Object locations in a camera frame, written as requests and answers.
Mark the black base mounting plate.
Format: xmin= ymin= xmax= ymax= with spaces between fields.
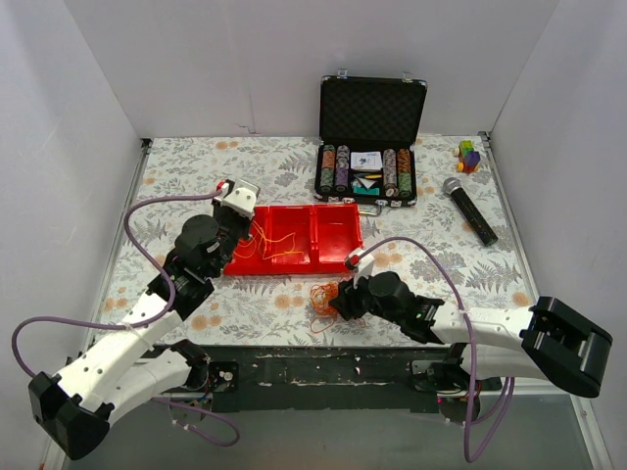
xmin=169 ymin=346 xmax=449 ymax=413

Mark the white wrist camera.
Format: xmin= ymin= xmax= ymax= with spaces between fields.
xmin=345 ymin=248 xmax=375 ymax=286
xmin=216 ymin=179 xmax=261 ymax=220

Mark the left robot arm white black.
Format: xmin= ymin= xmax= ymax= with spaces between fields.
xmin=28 ymin=201 xmax=254 ymax=460

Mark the colourful toy block train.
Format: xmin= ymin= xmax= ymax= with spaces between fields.
xmin=454 ymin=140 xmax=481 ymax=174

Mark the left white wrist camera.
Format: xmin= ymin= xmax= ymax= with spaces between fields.
xmin=216 ymin=179 xmax=261 ymax=220

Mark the black handheld microphone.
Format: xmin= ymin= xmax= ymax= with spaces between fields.
xmin=443 ymin=177 xmax=499 ymax=247

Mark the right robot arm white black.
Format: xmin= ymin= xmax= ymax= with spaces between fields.
xmin=329 ymin=271 xmax=612 ymax=399

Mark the black poker chip case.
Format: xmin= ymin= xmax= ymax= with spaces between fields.
xmin=313 ymin=70 xmax=428 ymax=212

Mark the orange rubber band tangle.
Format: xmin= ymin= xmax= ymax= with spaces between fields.
xmin=310 ymin=282 xmax=340 ymax=335

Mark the red plastic compartment bin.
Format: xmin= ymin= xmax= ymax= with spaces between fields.
xmin=224 ymin=204 xmax=362 ymax=276

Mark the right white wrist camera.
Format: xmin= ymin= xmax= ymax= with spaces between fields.
xmin=345 ymin=248 xmax=375 ymax=286

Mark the white playing card box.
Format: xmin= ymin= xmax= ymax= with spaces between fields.
xmin=350 ymin=151 xmax=383 ymax=171

